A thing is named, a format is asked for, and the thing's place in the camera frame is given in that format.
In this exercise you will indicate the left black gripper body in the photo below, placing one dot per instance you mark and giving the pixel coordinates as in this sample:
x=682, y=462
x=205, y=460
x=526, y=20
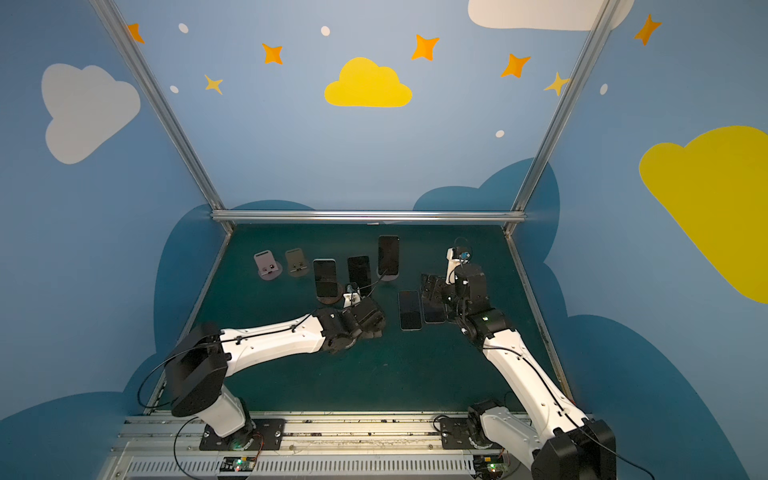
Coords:
x=372, y=315

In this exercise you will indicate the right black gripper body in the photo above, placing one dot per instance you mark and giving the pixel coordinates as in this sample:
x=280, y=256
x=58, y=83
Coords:
x=442, y=292

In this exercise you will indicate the black phone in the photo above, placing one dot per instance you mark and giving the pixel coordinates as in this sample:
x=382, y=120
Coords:
x=410, y=313
x=325, y=277
x=432, y=313
x=388, y=256
x=359, y=272

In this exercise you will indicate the grey phone stand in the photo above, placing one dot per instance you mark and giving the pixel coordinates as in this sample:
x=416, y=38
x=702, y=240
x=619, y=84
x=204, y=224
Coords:
x=297, y=264
x=387, y=278
x=269, y=268

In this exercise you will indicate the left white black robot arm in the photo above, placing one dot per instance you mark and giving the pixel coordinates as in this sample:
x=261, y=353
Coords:
x=197, y=367

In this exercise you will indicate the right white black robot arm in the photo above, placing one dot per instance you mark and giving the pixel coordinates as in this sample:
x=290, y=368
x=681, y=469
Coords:
x=559, y=441

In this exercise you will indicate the brown round phone stand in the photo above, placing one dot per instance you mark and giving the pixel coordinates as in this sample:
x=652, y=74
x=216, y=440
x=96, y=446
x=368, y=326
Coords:
x=330, y=300

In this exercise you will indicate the right controller board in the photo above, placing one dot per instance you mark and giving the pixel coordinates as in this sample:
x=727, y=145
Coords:
x=488, y=467

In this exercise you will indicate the controller board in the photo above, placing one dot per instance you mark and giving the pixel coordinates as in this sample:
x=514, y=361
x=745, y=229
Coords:
x=488, y=467
x=238, y=464

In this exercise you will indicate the left controller board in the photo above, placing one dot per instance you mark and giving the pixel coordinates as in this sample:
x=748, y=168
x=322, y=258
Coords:
x=238, y=464

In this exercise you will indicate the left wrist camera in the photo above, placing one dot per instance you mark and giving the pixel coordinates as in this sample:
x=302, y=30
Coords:
x=351, y=297

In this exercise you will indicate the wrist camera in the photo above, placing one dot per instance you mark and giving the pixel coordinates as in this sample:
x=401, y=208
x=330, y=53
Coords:
x=351, y=297
x=456, y=257

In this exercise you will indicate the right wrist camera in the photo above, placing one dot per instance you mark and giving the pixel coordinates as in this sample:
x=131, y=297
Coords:
x=456, y=257

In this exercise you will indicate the back aluminium frame bar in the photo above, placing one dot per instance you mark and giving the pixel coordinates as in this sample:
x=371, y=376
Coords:
x=338, y=217

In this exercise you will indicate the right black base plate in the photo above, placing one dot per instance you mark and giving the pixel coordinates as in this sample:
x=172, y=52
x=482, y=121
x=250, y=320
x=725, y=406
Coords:
x=454, y=433

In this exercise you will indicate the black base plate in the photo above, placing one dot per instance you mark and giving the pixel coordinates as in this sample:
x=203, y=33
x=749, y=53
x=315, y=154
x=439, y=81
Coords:
x=454, y=433
x=257, y=434

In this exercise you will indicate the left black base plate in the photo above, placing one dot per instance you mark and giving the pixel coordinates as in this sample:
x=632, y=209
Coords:
x=257, y=434

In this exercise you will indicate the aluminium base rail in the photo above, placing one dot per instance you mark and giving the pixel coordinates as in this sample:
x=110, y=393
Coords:
x=315, y=445

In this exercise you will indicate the right aluminium frame post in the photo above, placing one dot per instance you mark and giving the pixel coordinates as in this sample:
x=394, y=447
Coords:
x=585, y=63

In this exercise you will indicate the aluminium frame post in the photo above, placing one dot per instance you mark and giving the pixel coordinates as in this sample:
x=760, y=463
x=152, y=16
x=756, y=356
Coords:
x=111, y=18
x=585, y=63

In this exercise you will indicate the left aluminium frame post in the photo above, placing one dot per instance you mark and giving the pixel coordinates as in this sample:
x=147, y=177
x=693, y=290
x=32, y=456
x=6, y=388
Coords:
x=111, y=18

